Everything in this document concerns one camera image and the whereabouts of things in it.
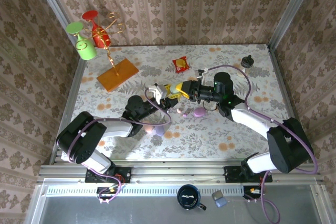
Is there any black connector block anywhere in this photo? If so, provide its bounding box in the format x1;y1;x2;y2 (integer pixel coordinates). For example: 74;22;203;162
96;186;119;200
243;186;263;200

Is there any aluminium side rail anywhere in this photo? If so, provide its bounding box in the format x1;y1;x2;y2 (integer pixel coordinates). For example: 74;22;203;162
48;58;89;166
267;45;316;164

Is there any red wine glass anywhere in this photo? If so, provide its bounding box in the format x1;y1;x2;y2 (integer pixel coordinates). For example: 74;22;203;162
81;10;112;48

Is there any perforated metal strip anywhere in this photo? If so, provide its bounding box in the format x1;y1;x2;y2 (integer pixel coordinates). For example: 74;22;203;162
46;186;245;197

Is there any black topped sand timer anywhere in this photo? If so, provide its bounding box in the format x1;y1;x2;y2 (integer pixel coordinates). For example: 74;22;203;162
237;55;255;78

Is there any dark blue mug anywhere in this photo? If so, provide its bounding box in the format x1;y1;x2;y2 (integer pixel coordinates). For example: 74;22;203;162
176;184;207;211

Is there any red snack packet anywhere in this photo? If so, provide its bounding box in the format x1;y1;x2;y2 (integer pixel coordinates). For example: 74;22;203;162
172;56;191;74

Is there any green wine glass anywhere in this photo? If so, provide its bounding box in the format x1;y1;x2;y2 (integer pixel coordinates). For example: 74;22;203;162
65;22;97;61

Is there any gold wire rack orange base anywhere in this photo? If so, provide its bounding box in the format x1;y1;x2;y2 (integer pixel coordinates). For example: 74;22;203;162
75;11;140;93

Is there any thin black cable loop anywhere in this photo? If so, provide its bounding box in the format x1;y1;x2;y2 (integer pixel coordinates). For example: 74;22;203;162
202;102;218;112

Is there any aluminium cross rail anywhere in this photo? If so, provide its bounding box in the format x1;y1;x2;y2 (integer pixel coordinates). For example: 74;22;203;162
36;158;322;185

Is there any small grey blue box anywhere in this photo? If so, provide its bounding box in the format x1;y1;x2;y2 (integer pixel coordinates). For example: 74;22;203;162
212;190;228;208

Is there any grey metal tray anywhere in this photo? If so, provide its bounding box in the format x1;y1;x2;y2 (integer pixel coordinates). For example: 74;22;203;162
26;184;329;224

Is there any aluminium frame post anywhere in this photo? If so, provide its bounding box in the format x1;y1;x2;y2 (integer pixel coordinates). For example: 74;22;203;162
266;0;321;50
29;0;87;62

